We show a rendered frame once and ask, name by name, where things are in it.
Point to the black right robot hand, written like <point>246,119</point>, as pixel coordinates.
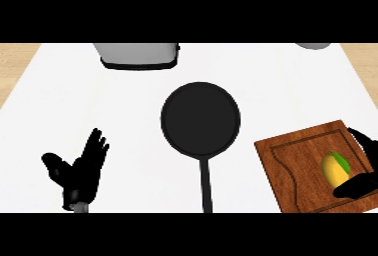
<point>355,188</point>

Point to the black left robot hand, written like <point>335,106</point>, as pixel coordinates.
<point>84,170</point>

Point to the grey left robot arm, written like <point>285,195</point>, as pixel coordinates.
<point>79,207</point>

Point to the brown wooden cutting board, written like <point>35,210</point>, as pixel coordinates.
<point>299,170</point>

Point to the black frying pan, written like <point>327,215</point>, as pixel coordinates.
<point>200,120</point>

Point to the grey round container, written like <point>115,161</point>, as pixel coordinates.
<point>313,45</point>

